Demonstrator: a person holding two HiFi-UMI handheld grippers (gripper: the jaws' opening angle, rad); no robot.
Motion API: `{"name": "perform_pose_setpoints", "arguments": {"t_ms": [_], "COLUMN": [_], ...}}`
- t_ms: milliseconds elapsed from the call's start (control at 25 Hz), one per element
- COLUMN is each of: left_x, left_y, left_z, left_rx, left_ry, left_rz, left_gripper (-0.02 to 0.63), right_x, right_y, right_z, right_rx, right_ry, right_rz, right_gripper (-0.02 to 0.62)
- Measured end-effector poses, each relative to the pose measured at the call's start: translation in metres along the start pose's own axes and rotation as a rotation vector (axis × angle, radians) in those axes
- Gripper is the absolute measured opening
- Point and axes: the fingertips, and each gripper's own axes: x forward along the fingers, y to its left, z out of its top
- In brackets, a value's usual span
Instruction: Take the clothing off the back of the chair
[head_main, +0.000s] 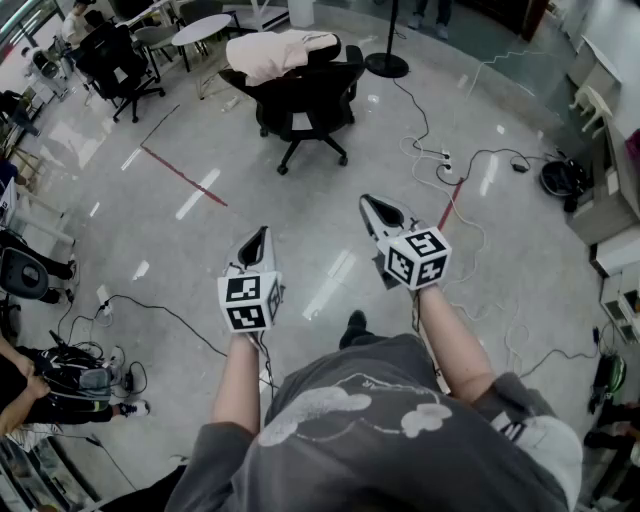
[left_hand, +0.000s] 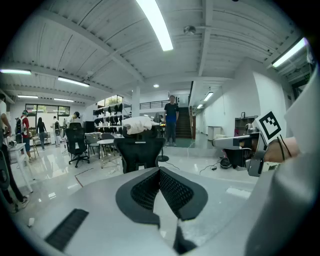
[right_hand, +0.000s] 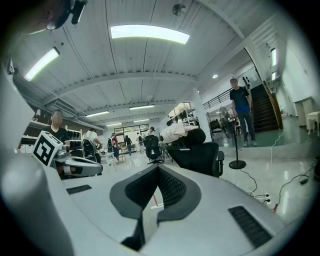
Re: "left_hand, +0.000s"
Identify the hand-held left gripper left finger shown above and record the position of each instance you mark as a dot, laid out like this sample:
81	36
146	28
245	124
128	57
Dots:
125	200

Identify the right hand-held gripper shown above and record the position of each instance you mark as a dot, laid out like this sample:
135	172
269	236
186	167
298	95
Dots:
270	125

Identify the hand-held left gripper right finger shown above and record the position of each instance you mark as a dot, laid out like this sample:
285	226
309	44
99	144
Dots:
197	200

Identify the black round floor device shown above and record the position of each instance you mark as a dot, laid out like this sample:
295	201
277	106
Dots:
225	163

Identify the beige clothes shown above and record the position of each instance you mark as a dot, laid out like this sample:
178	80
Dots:
137	125

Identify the white rectangular table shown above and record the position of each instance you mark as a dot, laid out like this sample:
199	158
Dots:
18	147

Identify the round white table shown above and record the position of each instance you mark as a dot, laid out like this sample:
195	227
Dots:
106	142

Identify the black floor lamp stand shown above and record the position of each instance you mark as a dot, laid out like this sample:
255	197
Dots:
163	158

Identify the small picture frame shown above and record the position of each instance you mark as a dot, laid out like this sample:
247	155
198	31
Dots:
242	115

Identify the black power adapter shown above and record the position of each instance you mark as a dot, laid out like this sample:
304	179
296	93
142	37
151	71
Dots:
213	168

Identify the grey shell chair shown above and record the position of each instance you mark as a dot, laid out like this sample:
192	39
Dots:
92	140

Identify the white side desk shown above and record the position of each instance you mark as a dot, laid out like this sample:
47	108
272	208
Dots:
214	128

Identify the metal shelf with black helmets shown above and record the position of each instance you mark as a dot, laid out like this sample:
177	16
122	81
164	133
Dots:
112	120

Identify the black office chair with armrests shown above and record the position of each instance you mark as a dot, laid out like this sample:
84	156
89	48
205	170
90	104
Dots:
76	140

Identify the grey open shelf unit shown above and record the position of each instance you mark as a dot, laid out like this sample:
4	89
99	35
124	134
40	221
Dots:
243	125

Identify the black mesh office chair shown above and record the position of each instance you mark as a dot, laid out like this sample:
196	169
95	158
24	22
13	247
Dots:
140	152

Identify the black wrist band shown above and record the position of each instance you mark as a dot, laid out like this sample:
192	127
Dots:
282	150

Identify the round ceiling light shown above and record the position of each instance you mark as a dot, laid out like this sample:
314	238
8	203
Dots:
156	85

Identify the long ceiling light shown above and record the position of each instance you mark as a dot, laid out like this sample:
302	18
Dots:
73	82
208	96
63	99
290	53
27	96
157	25
15	71

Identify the black balcony railing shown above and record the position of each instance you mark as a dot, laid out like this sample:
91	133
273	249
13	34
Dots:
153	103

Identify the person's right forearm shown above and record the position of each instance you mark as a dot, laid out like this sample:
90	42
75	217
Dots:
273	151

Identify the dark staircase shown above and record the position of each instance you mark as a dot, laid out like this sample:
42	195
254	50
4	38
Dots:
183	125

